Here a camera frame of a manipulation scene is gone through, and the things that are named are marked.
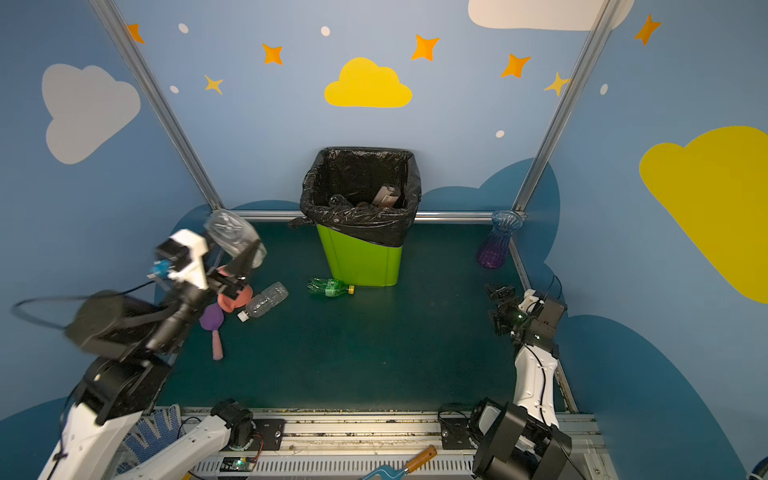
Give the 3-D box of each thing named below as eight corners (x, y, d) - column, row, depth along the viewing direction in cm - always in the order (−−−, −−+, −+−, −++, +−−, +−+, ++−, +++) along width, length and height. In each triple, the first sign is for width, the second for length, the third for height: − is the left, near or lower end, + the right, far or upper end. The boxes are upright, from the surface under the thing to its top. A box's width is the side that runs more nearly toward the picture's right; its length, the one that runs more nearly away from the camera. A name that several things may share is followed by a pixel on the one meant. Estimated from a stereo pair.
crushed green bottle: (308, 298, 102) (306, 292, 99) (311, 283, 106) (309, 277, 103) (354, 298, 102) (354, 292, 99) (356, 283, 106) (355, 277, 103)
